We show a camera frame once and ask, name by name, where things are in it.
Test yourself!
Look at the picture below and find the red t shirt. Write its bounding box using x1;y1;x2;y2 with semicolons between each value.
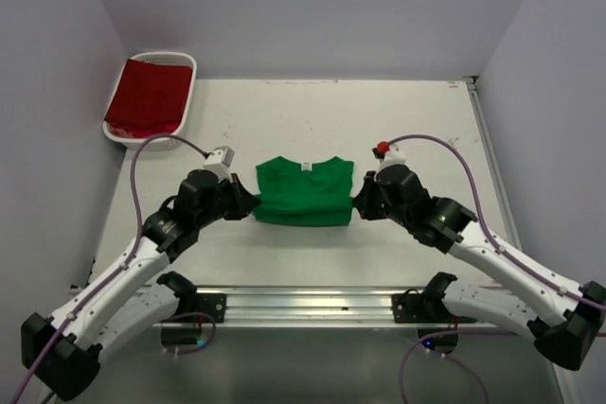
104;59;194;139

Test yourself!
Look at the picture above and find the purple cable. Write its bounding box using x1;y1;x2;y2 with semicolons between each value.
378;133;606;404
9;133;218;404

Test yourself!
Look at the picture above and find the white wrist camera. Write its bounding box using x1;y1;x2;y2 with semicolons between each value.
372;141;406;172
204;146;235;182

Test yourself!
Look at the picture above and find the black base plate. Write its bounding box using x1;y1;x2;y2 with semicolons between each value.
190;292;227;324
391;291;477;324

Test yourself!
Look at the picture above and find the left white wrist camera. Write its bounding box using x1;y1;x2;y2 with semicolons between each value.
204;146;235;182

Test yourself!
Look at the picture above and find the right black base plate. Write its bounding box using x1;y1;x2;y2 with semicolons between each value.
391;291;477;324

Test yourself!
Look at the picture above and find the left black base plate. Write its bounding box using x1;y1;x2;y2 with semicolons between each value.
190;292;227;324

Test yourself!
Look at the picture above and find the green t shirt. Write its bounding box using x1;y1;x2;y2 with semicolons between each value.
254;156;354;227

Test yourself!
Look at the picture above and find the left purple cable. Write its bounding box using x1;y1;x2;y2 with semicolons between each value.
9;133;218;404

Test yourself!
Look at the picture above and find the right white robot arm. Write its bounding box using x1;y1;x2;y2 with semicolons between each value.
353;164;605;371

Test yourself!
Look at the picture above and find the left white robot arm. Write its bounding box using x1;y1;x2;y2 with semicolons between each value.
20;167;260;401

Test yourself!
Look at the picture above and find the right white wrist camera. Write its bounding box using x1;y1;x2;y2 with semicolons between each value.
372;141;406;172

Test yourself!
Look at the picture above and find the white plastic basket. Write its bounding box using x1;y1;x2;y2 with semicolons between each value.
102;51;197;151

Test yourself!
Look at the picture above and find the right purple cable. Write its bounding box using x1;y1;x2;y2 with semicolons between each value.
378;133;606;404

